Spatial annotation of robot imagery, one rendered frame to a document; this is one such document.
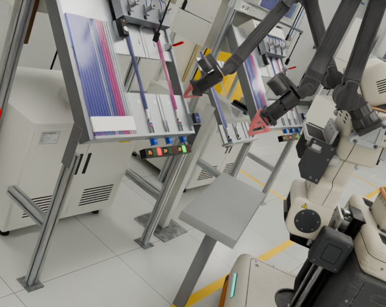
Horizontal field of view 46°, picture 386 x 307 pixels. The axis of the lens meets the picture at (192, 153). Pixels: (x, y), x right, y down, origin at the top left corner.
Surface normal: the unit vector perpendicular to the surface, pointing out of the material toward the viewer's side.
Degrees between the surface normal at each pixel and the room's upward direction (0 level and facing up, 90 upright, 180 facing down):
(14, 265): 0
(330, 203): 90
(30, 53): 90
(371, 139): 90
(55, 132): 90
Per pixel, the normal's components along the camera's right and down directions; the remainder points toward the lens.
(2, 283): 0.37, -0.87
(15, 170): -0.57, 0.07
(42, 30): 0.73, 0.50
